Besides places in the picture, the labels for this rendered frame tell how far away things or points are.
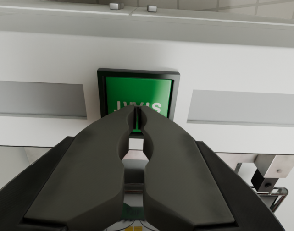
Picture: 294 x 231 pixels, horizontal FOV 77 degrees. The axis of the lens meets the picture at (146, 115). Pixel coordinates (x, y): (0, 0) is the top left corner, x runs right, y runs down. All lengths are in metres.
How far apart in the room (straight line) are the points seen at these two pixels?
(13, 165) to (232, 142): 0.25
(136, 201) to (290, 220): 0.45
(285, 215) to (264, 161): 0.34
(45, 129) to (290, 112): 0.20
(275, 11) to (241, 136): 1.13
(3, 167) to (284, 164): 0.35
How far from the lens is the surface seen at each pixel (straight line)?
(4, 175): 0.28
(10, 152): 0.28
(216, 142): 0.18
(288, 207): 0.62
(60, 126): 0.17
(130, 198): 0.33
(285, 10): 1.31
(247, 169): 0.45
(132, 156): 0.28
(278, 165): 0.32
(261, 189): 0.35
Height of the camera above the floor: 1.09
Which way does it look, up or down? 59 degrees down
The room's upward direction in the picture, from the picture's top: 178 degrees clockwise
